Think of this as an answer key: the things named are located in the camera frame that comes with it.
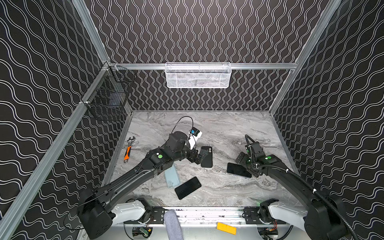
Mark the orange adjustable wrench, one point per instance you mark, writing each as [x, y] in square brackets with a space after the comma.
[129, 147]

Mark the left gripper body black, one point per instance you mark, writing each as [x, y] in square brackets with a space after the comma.
[192, 154]

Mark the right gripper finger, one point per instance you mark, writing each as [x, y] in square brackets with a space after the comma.
[255, 172]
[242, 159]

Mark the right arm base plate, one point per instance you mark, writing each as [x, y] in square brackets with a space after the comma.
[252, 216]

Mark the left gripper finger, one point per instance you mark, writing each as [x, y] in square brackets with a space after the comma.
[195, 152]
[200, 157]

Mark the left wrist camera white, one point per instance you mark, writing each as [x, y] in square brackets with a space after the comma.
[194, 135]

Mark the blue phone black screen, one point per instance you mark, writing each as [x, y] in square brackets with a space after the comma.
[238, 170]

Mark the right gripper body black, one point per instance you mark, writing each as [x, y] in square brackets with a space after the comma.
[242, 159]

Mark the light blue phone case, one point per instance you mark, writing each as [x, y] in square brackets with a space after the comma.
[172, 177]

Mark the black wire basket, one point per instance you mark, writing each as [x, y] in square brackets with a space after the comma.
[110, 101]

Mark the white mesh basket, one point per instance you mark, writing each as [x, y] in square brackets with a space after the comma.
[195, 75]

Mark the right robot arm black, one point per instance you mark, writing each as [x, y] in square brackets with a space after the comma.
[322, 217]

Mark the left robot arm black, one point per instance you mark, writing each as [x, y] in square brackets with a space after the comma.
[101, 208]

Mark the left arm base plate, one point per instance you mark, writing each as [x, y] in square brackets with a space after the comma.
[155, 216]

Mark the yellow card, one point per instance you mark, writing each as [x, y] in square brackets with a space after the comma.
[226, 228]

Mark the black phone on table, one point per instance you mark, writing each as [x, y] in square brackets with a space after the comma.
[187, 188]

